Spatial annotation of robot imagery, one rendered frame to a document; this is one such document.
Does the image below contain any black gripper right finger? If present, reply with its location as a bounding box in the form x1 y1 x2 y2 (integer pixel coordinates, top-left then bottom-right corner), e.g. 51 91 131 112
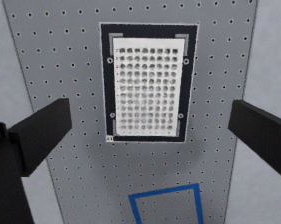
228 100 281 175

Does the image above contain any black rectangular frame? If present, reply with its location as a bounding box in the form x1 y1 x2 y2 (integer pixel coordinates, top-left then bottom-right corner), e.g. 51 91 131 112
99 22 199 143

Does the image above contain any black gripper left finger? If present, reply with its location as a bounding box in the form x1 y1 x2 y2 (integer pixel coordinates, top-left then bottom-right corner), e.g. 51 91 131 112
0 98 72 224

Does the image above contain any white well plate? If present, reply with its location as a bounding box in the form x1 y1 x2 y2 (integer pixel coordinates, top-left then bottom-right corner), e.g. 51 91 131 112
113 38 185 136

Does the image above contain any blue tape outline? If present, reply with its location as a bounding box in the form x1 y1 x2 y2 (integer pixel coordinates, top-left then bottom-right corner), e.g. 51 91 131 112
128 183 204 224

